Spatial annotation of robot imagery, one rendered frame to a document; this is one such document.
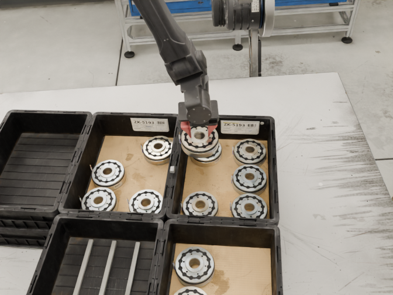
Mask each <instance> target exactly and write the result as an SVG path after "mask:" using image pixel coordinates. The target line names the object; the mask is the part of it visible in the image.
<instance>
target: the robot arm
mask: <svg viewBox="0 0 393 295"><path fill-rule="evenodd" d="M132 1H133V2H134V4H135V6H136V8H137V9H138V11H139V13H140V14H141V16H142V18H143V20H144V21H145V23H146V25H147V26H148V28H149V30H150V31H151V34H152V35H153V37H154V39H155V41H156V43H157V47H158V50H159V54H160V56H161V58H162V59H163V61H164V65H165V67H166V70H167V72H168V75H169V76H170V78H171V79H172V81H173V83H174V84H175V86H178V85H180V90H181V92H182V93H184V102H179V103H178V121H179V123H180V124H181V129H182V130H183V131H185V132H186V133H187V134H188V136H189V137H190V138H191V127H192V126H208V137H209V136H210V134H211V132H212V131H213V130H214V129H215V128H216V127H217V125H218V121H219V111H218V101H217V100H210V95H209V77H208V75H207V74H208V73H207V63H206V58H205V56H204V54H203V52H202V50H196V48H195V46H194V44H193V42H192V40H189V39H188V37H187V35H186V33H185V32H184V31H183V30H182V29H181V28H180V27H179V25H178V24H177V23H176V21H175V20H174V18H173V16H172V14H171V12H170V10H169V9H168V7H167V5H166V3H165V1H164V0H132Z"/></svg>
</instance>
